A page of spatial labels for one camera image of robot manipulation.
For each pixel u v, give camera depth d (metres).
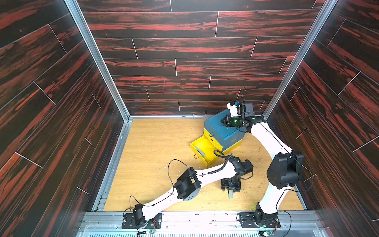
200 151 0.98
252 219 0.73
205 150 0.99
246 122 0.65
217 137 0.82
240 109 0.72
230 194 0.82
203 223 0.73
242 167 0.63
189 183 0.60
